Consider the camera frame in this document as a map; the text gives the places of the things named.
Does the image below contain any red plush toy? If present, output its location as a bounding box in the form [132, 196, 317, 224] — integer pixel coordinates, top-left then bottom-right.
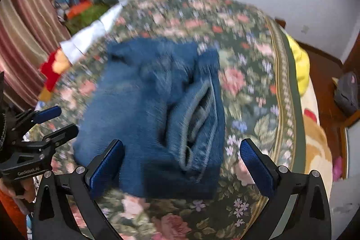
[38, 49, 71, 102]

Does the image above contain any yellow blanket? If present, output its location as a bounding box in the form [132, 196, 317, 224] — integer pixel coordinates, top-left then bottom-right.
[276, 21, 310, 96]

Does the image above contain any cartoon print beige blanket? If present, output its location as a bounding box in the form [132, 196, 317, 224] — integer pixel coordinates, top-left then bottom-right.
[300, 80, 333, 200]

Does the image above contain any pink plush toy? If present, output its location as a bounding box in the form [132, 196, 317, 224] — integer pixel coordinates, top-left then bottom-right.
[333, 156, 342, 182]

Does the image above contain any green cloth covered stand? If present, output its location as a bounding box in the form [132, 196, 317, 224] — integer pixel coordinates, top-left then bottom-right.
[65, 3, 110, 36]

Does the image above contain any blue denim jacket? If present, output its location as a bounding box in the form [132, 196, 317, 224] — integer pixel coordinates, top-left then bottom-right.
[73, 38, 225, 200]

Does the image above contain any grey backpack on floor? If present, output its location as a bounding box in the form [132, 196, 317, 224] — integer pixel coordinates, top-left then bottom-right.
[332, 71, 359, 116]

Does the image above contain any striped red curtain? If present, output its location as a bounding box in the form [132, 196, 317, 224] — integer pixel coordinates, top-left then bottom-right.
[1, 0, 70, 110]

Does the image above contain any operator left hand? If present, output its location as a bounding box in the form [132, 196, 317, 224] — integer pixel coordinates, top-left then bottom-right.
[0, 176, 37, 204]

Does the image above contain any floral bedspread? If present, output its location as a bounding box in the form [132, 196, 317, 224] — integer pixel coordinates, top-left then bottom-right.
[29, 0, 306, 239]

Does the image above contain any orange box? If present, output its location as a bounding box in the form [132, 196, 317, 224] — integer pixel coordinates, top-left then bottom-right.
[67, 0, 93, 20]

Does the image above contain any white shirt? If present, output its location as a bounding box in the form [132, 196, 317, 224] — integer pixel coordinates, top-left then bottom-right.
[60, 1, 127, 65]

